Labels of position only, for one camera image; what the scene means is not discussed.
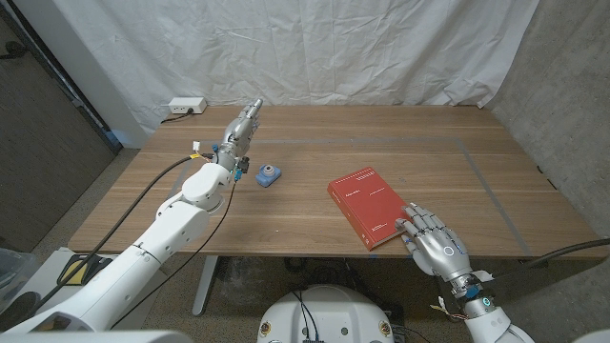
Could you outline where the clear plastic bin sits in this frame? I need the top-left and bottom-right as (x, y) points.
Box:
(0, 247), (39, 311)

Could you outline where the white wrinkled backdrop sheet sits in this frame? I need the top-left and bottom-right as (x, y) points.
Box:
(51, 0), (540, 150)

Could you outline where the black door handle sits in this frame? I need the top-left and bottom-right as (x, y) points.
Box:
(0, 40), (28, 61)

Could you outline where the blue toy camera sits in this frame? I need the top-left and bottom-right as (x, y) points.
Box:
(254, 163), (282, 189)

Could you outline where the black power strip cord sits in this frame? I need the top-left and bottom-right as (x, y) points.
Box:
(159, 107), (194, 126)

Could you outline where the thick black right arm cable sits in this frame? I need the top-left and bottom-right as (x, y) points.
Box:
(493, 236), (610, 277)

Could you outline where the white power strip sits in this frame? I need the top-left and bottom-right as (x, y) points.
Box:
(168, 96), (208, 115)

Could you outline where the grey table leg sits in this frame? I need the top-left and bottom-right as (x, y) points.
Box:
(431, 257), (462, 323)
(192, 255), (220, 317)

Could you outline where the red hardcover notebook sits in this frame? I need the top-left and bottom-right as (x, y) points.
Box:
(326, 166), (415, 252)

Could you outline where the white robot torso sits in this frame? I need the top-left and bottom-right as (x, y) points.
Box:
(256, 284), (396, 343)

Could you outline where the dark brown door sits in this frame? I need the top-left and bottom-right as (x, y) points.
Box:
(0, 4), (120, 253)

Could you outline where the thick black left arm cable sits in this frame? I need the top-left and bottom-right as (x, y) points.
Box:
(32, 154), (215, 311)

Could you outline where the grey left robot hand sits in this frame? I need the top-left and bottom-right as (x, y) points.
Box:
(213, 98), (264, 172)

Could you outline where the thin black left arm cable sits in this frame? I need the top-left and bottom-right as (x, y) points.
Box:
(110, 181), (237, 330)

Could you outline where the yellow black foot pedal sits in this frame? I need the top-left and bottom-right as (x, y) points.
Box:
(56, 255), (92, 287)
(88, 255), (114, 280)

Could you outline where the black round disc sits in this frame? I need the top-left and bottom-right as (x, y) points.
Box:
(0, 291), (42, 331)

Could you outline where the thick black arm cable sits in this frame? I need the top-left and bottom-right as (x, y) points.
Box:
(493, 236), (610, 277)
(32, 154), (215, 311)

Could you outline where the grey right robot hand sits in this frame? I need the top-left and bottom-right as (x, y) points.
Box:
(394, 202), (482, 299)

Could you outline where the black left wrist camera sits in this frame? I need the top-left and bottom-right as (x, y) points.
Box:
(233, 155), (252, 183)

